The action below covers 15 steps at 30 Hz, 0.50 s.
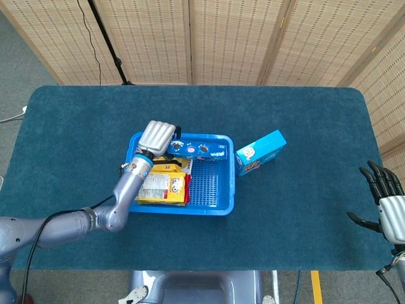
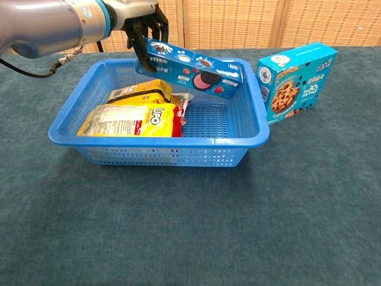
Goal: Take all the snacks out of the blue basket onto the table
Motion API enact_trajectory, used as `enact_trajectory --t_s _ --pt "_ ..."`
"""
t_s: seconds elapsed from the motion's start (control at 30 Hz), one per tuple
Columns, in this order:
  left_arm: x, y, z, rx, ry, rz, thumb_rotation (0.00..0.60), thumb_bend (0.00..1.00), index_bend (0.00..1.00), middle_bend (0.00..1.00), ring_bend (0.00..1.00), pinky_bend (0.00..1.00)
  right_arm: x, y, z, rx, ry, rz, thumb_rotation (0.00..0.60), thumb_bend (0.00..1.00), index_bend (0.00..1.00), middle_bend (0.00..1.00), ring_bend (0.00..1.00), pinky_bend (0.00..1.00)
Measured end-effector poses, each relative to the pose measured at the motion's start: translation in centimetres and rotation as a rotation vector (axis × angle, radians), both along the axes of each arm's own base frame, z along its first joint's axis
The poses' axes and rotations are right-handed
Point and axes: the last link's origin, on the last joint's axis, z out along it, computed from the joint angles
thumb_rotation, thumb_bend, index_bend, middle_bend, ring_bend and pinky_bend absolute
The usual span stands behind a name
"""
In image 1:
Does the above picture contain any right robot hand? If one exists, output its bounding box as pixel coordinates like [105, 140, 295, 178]
[347, 160, 405, 244]

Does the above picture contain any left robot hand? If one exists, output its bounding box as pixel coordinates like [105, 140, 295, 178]
[136, 120, 182, 158]

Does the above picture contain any yellow black-striped snack bag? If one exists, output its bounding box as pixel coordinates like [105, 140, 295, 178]
[151, 155, 190, 174]

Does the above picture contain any dark blue Oreo box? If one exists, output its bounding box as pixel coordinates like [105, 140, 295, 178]
[166, 139, 229, 162]

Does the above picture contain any yellow red Lipo snack bag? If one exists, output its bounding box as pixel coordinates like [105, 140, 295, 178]
[135, 170, 192, 206]

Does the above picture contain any light blue cookie box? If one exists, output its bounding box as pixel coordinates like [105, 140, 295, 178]
[235, 129, 288, 177]

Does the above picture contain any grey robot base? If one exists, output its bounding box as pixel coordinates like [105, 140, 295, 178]
[118, 270, 276, 304]

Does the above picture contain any blue plastic perforated basket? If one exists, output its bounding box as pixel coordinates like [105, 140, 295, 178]
[125, 132, 237, 217]

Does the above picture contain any black tripod stand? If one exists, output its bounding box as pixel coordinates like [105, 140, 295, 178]
[87, 0, 135, 86]

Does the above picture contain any yellow floor tape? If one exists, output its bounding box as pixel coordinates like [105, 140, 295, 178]
[310, 270, 323, 304]

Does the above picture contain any bamboo folding screen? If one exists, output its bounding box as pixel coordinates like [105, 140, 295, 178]
[0, 0, 405, 203]

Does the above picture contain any teal table mat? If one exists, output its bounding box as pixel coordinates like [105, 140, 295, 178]
[0, 85, 405, 272]

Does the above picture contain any white floor strip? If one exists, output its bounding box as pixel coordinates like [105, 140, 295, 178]
[271, 270, 281, 304]

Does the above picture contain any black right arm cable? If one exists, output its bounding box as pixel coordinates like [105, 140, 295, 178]
[375, 265, 402, 304]

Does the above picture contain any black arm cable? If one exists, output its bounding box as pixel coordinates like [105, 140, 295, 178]
[375, 265, 402, 304]
[20, 194, 115, 304]

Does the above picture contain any thin black hanging cable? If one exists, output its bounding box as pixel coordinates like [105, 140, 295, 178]
[77, 0, 102, 86]

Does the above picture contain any blue floor cable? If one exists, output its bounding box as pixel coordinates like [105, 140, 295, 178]
[292, 270, 301, 304]

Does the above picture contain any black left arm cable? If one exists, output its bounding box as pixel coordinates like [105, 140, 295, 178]
[20, 194, 115, 304]

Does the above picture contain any white power cable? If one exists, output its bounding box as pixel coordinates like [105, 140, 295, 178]
[0, 106, 28, 123]

